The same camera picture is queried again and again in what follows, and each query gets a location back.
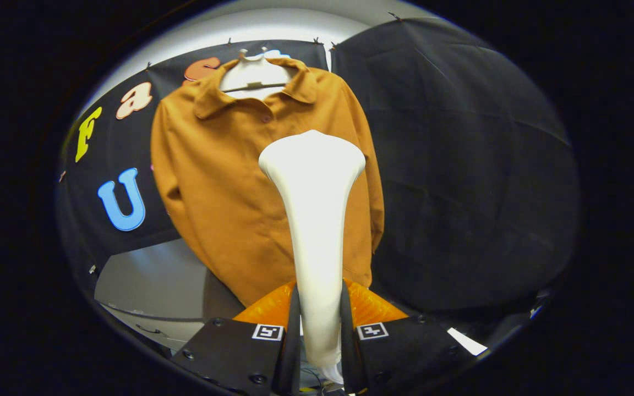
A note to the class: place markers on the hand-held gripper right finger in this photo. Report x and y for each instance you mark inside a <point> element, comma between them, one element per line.
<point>405,349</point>

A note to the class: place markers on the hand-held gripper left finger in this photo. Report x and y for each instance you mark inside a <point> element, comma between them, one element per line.
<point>229,352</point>

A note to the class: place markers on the white garment steamer head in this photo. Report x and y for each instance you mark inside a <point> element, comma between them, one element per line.
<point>314,220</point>

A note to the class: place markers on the orange button-up shirt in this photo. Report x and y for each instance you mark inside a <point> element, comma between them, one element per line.
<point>223,192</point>

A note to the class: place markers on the white paper sheet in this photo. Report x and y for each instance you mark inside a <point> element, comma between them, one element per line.
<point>466,341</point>

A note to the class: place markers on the black backdrop cloth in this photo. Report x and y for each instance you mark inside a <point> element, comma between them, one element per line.
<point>460,165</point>

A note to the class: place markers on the white mannequin hanger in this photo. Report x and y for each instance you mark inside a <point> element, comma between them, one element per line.
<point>253,74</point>

